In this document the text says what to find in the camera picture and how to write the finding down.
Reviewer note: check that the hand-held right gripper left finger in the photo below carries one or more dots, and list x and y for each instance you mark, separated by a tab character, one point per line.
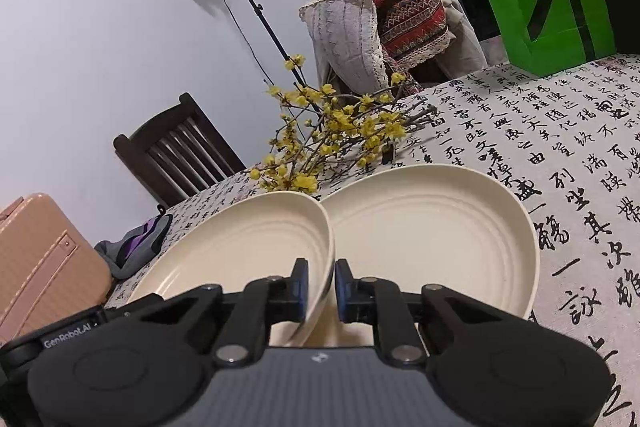
300	292

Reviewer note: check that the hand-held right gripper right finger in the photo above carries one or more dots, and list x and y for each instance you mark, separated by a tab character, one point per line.
343	292

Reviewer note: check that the cream plate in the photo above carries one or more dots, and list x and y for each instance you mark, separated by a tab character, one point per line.
225	247
425	232

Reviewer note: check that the pink suitcase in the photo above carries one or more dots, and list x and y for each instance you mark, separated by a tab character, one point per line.
40	257

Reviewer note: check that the yellow flower branches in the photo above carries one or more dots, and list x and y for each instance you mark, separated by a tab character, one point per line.
300	182

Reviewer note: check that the grey purple cloth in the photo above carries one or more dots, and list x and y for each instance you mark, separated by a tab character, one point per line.
135	242

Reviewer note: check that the dark wooden chair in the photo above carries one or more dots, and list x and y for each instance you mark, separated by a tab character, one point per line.
150	124

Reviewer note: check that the white knit cloth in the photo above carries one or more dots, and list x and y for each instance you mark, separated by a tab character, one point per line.
340	37

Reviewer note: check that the beige garment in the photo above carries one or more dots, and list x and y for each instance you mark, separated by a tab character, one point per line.
465	37

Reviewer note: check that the red patterned blanket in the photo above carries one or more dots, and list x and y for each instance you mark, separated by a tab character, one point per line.
410	7

